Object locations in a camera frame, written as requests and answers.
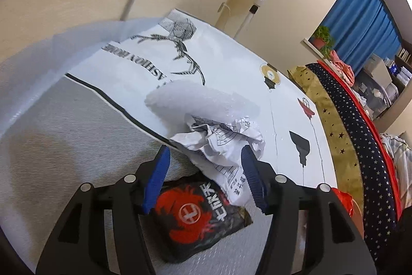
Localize black printed snack packet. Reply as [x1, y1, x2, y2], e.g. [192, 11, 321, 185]
[151, 175, 253, 264]

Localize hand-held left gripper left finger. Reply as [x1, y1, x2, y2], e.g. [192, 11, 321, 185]
[35, 144, 171, 275]

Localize red plastic bag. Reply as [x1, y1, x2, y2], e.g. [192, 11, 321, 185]
[331, 187, 358, 219]

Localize navy and yellow star blanket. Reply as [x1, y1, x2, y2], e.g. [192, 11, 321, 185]
[287, 62, 406, 263]

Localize potted green plant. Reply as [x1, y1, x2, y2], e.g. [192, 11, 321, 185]
[311, 25, 335, 60]

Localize dark storage bin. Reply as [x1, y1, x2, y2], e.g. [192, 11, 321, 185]
[354, 72, 391, 119]

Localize white and grey printed mat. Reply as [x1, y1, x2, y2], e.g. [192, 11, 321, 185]
[0, 8, 338, 275]

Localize blue curtain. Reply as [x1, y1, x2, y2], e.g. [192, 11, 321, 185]
[322, 0, 403, 60]

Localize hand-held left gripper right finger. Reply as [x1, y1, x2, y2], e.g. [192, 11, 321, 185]
[240, 144, 377, 275]

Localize white box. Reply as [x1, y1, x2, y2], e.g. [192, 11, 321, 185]
[364, 53, 393, 87]

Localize printed white paper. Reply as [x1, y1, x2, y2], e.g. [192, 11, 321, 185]
[169, 114, 266, 208]

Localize dark bookshelf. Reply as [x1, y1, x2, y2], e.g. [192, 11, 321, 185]
[396, 40, 412, 69]

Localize striped cloth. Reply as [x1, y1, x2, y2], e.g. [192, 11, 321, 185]
[380, 131, 412, 211]

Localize white windowsill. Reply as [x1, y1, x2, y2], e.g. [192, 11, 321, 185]
[301, 38, 322, 53]

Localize pink cloth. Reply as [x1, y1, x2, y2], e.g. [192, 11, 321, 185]
[330, 49, 356, 85]

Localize red blanket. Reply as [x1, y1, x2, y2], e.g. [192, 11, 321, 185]
[317, 60, 403, 221]

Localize white foam sheet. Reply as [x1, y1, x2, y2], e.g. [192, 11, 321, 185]
[145, 79, 261, 134]

